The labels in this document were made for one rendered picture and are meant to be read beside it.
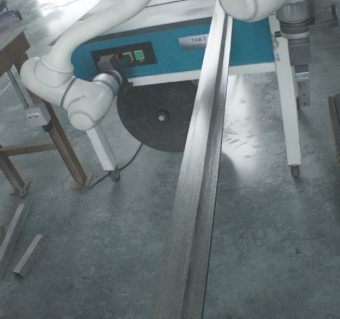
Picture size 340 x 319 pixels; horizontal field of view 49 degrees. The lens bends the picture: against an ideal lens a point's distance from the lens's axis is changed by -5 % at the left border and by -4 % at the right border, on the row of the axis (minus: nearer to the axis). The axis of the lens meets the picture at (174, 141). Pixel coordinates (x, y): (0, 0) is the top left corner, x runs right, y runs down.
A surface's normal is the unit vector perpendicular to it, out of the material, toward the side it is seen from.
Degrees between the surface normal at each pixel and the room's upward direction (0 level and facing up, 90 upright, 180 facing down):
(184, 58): 90
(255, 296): 0
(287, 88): 90
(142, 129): 90
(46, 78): 72
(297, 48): 90
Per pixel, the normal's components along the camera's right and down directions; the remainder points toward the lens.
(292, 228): -0.25, -0.79
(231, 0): -0.57, 0.69
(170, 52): -0.25, 0.62
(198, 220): 0.86, -0.31
